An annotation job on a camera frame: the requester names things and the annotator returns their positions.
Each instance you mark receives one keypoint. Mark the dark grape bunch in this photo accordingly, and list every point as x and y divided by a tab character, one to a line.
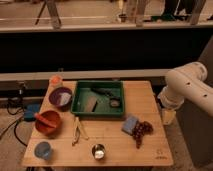
140	130

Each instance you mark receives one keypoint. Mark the blue sponge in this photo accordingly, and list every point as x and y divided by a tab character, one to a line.
129	124

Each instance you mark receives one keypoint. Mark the green plastic tray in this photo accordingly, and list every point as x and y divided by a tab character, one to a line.
103	109

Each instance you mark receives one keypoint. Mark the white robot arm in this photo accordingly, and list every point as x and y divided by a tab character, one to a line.
185	82

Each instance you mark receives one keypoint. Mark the purple bowl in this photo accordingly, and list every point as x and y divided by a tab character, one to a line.
55	95

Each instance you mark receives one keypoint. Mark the white towel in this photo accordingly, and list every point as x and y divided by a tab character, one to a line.
65	98

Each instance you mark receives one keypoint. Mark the wooden table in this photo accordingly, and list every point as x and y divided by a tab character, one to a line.
120	148

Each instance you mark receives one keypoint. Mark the blue plastic cup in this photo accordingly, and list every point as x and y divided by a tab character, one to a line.
43	150

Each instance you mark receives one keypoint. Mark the black tool in tray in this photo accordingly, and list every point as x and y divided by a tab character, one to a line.
114	101

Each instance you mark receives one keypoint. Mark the small metal cup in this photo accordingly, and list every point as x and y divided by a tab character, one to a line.
98	151

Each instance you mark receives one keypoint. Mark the orange cup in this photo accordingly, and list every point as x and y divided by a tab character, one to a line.
56	81

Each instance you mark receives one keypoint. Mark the red spoon in bowl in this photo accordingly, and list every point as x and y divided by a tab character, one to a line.
44	120

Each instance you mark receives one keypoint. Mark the yellow tongs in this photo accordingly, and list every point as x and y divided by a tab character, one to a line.
78	131

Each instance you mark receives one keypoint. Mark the blue power box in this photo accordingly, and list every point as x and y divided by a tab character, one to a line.
31	109

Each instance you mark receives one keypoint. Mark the red bowl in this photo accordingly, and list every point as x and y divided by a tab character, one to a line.
52	116

